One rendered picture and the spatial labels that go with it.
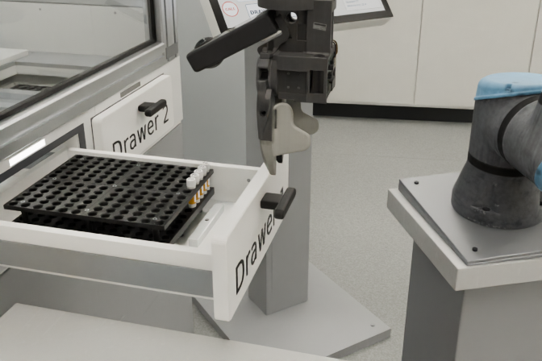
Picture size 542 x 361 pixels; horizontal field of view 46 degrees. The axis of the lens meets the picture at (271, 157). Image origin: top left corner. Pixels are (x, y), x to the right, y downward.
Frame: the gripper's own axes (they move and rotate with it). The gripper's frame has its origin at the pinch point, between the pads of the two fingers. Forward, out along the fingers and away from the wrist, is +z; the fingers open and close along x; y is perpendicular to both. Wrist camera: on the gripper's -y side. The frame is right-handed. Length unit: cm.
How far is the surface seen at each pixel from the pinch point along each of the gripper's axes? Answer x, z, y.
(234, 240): -11.7, 5.3, -1.4
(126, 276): -12.4, 11.6, -14.7
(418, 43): 297, 49, 16
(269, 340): 78, 93, -19
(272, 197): -0.2, 5.4, 0.2
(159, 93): 41, 6, -32
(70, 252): -12.3, 9.4, -21.7
